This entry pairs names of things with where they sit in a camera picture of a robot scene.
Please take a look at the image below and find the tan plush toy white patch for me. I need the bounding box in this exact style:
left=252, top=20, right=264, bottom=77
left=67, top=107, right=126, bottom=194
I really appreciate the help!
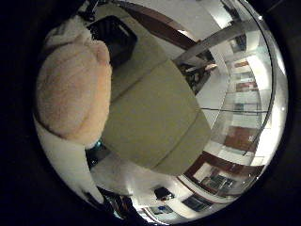
left=35, top=16, right=113, bottom=149

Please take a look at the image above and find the black plastic crate container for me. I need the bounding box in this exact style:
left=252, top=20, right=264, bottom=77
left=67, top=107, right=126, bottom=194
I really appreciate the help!
left=87, top=14, right=139, bottom=68

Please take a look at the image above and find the small black box on floor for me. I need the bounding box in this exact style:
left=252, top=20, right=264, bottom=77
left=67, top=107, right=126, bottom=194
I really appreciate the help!
left=153, top=186, right=176, bottom=202

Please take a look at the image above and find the wood framed glass cabinet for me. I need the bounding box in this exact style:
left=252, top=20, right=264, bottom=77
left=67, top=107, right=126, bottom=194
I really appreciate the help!
left=183, top=150, right=265, bottom=198

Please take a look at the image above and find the thin black cable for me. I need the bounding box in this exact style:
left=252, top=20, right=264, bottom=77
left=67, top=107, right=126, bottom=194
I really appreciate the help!
left=199, top=106, right=269, bottom=115

